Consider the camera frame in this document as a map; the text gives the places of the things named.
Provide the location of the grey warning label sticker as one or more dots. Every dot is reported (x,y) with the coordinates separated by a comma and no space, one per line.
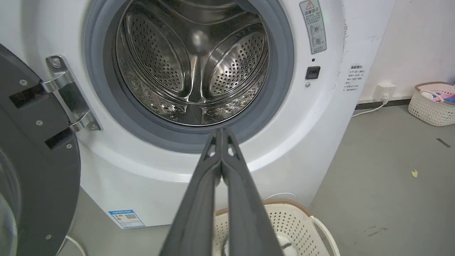
(313,25)

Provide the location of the white basket with brown rim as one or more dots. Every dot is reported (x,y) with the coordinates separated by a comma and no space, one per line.
(432,105)

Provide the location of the blue energy label sticker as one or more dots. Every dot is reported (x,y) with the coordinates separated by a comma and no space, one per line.
(126,218)

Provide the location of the black tape strip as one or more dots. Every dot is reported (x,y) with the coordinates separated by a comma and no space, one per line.
(443,142)

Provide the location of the yellow paper scrap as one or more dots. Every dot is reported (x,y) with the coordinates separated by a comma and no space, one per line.
(414,173)

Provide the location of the cream perforated laundry basket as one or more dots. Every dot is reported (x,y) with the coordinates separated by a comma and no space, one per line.
(302,227)

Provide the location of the dark grey washer door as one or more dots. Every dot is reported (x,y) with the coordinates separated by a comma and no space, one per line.
(35,160)

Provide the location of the white wall power socket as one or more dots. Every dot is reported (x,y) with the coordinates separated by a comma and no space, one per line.
(384,91)

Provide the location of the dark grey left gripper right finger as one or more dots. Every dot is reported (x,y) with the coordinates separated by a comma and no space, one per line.
(249,213)

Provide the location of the black door latch socket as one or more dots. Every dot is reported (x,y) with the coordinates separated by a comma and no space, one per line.
(312,72)

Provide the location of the white front-load washing machine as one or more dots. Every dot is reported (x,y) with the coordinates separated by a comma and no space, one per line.
(305,117)

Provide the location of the chrome door hinge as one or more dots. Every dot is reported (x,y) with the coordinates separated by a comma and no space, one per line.
(69,94)

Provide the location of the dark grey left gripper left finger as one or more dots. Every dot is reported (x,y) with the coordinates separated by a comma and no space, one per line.
(195,209)

